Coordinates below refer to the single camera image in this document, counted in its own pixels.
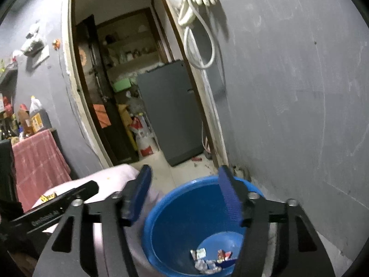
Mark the dark wooden door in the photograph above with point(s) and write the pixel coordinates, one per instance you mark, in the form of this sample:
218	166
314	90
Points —
95	92

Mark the green box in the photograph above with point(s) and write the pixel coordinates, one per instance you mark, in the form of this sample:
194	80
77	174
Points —
121	85

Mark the red hanging bag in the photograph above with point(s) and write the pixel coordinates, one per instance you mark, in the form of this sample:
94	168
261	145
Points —
7	108

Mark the white spotted wrapper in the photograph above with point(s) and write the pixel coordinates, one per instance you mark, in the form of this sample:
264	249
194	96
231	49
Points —
198	254

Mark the red white sack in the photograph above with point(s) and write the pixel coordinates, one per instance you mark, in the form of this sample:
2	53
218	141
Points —
144	144

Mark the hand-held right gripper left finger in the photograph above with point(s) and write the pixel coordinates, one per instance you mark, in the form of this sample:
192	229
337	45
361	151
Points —
139	196

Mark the white wall socket panel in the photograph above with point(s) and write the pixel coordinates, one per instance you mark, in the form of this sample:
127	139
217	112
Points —
39	57

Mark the large oil bottle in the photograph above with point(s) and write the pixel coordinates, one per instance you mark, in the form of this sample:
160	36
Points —
39	115

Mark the red checked cloth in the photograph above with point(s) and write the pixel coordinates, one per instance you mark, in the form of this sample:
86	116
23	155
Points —
40	161

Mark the yellow snack wrapper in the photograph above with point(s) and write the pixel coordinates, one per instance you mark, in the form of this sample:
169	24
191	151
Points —
47	197

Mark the wooden shelf unit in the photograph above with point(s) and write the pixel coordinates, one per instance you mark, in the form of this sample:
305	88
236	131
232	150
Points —
129	43

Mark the filled clear plastic bag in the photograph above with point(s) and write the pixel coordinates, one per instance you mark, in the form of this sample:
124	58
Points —
33	39

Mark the blue plastic basin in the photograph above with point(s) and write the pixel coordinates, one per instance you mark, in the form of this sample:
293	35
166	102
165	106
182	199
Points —
184	216

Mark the wooden door frame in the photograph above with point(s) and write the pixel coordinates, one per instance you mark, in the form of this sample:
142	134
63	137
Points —
67	63

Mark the wall shelf rack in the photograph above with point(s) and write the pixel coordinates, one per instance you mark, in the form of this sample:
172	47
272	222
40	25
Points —
7	75

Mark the yellow bag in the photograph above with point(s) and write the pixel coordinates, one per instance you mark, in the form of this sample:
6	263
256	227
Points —
126	118

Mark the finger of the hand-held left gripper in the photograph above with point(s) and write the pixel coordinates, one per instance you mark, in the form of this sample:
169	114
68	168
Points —
6	170
83	190

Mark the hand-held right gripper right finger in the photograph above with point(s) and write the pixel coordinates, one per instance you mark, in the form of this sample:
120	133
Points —
229	199

